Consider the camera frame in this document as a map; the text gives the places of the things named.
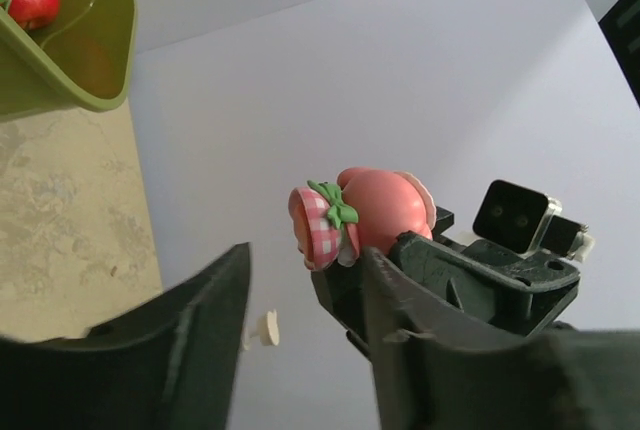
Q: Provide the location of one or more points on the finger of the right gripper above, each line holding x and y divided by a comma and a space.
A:
339, 290

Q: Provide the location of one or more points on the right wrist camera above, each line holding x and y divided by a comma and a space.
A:
524, 221

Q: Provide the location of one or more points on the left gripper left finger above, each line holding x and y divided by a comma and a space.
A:
169, 363

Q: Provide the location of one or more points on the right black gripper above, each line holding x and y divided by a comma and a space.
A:
486, 281

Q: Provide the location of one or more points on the olive green plastic bin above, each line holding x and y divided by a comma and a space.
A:
82, 59

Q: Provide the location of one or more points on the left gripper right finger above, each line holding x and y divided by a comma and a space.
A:
437, 368

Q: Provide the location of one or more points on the pink toy with green center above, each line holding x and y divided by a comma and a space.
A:
365, 207

